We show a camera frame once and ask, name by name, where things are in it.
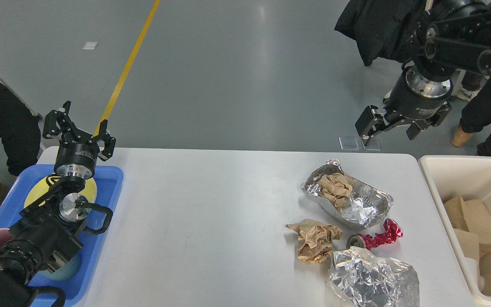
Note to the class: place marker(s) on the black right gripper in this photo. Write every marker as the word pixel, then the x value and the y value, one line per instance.
pixel 413 97

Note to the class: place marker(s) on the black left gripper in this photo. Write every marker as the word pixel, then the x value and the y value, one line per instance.
pixel 74 159

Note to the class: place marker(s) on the yellow plate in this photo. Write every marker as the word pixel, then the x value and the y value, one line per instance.
pixel 90 189

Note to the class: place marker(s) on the aluminium foil sheet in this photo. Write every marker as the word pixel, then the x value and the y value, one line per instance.
pixel 367 207
pixel 365 280

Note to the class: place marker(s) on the paper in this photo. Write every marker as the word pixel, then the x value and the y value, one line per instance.
pixel 335 188

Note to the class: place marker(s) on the brown paper bag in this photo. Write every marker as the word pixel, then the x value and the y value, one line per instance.
pixel 469 243
pixel 471 216

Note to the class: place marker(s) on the green grey mug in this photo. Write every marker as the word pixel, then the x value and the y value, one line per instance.
pixel 64 273

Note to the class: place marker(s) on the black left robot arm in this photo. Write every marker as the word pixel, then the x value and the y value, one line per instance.
pixel 46 235

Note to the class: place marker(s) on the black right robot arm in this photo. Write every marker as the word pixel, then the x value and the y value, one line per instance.
pixel 455 35

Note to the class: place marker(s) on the blue plastic tray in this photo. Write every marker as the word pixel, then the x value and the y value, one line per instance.
pixel 109 180

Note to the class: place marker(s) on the tan boot right side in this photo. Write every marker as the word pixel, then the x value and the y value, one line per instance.
pixel 460 137

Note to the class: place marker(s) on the black jacket on chair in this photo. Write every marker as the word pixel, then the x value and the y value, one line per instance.
pixel 381 28

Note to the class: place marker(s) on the white plastic bin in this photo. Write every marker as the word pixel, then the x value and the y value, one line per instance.
pixel 469 177

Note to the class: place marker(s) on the red foil wrapper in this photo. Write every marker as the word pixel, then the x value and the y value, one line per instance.
pixel 391 233

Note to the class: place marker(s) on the crumpled brown paper ball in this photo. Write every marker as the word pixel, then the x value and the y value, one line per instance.
pixel 316 240

